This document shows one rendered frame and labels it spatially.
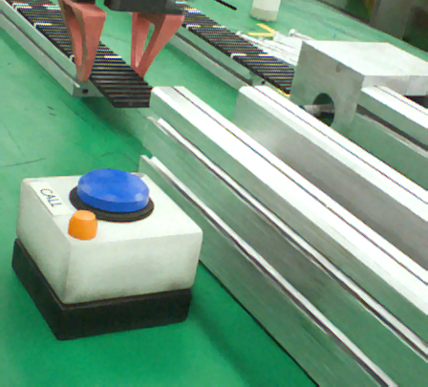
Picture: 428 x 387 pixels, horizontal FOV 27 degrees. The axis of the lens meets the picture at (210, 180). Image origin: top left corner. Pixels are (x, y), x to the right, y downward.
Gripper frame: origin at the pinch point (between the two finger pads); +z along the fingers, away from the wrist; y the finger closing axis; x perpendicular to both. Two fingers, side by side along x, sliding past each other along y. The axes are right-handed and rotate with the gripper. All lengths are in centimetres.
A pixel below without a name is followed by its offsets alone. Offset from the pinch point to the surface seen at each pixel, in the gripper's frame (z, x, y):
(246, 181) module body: -4.3, -31.0, -5.4
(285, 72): -0.3, -0.1, 19.3
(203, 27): -0.3, 14.9, 17.9
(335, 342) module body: -0.1, -41.6, -5.3
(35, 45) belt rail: 2.2, 14.1, -1.9
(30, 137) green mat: 3.1, -6.9, -9.6
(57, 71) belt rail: 2.1, 6.2, -2.5
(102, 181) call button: -4.2, -29.8, -14.1
